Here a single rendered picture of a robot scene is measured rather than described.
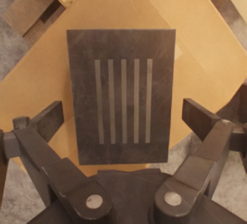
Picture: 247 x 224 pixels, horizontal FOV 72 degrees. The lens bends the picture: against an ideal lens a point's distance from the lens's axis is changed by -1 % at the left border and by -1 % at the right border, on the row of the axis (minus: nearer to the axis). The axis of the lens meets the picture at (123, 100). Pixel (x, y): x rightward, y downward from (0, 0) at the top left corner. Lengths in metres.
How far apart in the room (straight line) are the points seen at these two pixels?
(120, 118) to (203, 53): 0.19
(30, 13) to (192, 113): 1.08
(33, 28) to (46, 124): 1.04
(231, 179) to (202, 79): 1.55
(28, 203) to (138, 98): 1.74
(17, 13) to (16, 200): 1.46
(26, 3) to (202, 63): 1.02
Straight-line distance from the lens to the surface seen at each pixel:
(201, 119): 0.17
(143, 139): 0.25
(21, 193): 1.85
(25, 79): 0.35
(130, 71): 0.22
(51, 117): 0.18
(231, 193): 1.95
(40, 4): 1.16
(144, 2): 0.31
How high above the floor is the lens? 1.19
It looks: 74 degrees down
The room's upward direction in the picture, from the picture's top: 174 degrees clockwise
